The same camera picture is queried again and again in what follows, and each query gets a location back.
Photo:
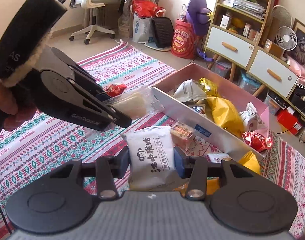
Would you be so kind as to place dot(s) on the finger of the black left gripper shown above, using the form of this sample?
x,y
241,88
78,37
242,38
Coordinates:
x,y
81,77
80,102

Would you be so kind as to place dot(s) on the pink cardboard box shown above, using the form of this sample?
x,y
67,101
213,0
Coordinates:
x,y
205,128

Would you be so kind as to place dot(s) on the white snack packet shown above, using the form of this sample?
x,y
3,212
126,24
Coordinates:
x,y
189,90

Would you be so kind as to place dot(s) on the person left hand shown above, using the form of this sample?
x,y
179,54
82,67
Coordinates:
x,y
17,115

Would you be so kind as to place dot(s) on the red box under cabinet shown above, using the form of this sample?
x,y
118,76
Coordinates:
x,y
289,121

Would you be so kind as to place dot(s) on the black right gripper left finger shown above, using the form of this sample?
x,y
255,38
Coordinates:
x,y
105,170

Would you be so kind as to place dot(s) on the white monkey logo snack bag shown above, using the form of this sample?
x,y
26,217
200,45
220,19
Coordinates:
x,y
152,163

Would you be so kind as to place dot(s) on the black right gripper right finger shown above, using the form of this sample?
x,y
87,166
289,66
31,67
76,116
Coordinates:
x,y
237,185

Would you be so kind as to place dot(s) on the white office chair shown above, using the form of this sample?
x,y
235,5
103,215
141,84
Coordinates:
x,y
92,5

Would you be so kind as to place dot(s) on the red round snack tub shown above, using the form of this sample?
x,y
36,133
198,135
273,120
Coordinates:
x,y
184,40

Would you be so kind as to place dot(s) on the red candy packet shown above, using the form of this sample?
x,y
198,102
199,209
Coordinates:
x,y
257,141

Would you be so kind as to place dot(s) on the purple hat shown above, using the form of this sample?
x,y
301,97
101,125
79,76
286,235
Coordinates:
x,y
199,16

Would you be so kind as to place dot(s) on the clear bread packet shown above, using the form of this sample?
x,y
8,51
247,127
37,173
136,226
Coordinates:
x,y
136,103

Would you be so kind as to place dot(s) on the large yellow snack bag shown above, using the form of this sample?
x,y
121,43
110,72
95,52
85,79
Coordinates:
x,y
226,116

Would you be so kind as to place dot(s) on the wooden white drawer cabinet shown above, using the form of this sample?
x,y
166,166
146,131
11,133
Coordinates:
x,y
237,36

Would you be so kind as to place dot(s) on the white desk fan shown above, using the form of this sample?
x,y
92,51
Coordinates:
x,y
286,38

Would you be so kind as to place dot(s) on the small biscuit pack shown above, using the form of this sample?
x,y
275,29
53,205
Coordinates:
x,y
182,135

